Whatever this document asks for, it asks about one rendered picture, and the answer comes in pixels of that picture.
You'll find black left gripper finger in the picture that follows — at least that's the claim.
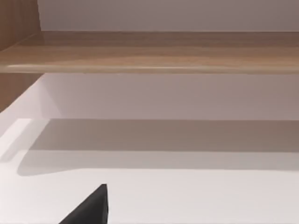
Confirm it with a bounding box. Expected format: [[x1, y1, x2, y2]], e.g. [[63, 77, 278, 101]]
[[58, 183, 109, 224]]

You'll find wooden open shelf unit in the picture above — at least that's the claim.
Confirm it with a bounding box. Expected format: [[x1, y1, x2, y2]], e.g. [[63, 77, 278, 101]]
[[0, 0, 299, 113]]

